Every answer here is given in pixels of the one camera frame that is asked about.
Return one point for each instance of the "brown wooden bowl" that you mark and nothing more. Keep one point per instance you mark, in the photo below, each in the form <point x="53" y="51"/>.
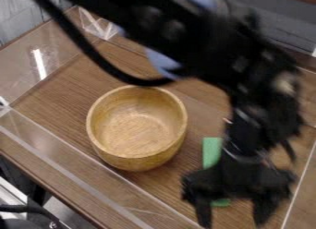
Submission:
<point x="137" y="127"/>

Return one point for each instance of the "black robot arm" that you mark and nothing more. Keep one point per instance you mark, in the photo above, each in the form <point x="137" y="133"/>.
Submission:
<point x="208" y="39"/>

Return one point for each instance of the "clear acrylic corner bracket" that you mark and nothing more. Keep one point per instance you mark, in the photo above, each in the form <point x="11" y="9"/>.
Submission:
<point x="98" y="26"/>

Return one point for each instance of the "clear acrylic tray wall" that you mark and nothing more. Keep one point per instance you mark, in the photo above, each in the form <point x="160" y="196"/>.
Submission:
<point x="46" y="131"/>

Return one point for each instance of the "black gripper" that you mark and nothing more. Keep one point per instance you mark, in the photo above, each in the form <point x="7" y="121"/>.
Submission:
<point x="235" y="180"/>

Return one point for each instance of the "green rectangular block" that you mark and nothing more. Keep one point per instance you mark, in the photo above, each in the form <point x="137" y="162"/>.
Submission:
<point x="211" y="157"/>

